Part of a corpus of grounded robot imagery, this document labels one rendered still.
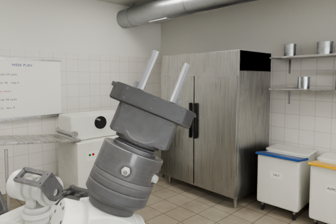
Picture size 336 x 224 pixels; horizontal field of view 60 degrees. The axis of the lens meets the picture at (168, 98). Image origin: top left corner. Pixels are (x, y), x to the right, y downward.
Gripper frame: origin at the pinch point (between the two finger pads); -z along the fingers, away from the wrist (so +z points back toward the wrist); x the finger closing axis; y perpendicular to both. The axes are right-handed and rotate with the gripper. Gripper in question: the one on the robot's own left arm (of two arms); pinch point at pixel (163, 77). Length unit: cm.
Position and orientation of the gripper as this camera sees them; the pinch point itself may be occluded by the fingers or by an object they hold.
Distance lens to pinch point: 41.9
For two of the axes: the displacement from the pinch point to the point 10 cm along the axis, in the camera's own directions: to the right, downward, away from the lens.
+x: -9.2, -3.8, -0.5
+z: -3.7, 9.2, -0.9
